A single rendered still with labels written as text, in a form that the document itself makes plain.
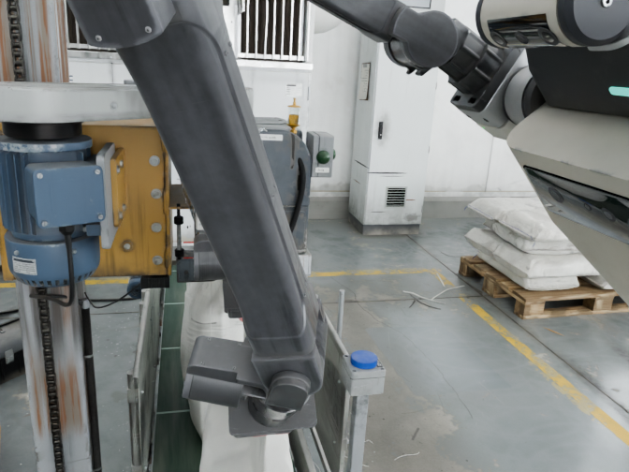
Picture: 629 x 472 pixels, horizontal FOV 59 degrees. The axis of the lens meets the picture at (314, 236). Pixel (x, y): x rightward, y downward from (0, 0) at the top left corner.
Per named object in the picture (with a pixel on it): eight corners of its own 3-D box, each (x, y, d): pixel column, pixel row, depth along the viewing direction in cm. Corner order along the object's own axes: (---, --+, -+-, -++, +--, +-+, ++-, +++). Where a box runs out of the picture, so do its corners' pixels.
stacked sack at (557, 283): (581, 291, 361) (585, 273, 358) (522, 294, 351) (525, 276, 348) (523, 257, 423) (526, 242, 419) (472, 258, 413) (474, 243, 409)
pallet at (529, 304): (674, 307, 380) (679, 288, 375) (522, 319, 349) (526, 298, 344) (589, 266, 455) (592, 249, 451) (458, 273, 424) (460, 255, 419)
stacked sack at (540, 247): (584, 259, 354) (588, 239, 350) (522, 258, 348) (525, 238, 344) (533, 229, 417) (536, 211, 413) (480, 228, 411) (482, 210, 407)
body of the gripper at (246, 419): (226, 380, 67) (229, 366, 60) (308, 374, 69) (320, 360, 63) (228, 436, 64) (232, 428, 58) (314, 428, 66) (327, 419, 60)
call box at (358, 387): (384, 393, 123) (387, 370, 121) (349, 396, 121) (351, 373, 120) (373, 375, 131) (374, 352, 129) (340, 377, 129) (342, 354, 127)
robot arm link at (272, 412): (309, 416, 54) (317, 359, 57) (240, 402, 53) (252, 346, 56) (298, 426, 60) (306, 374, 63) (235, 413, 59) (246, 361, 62)
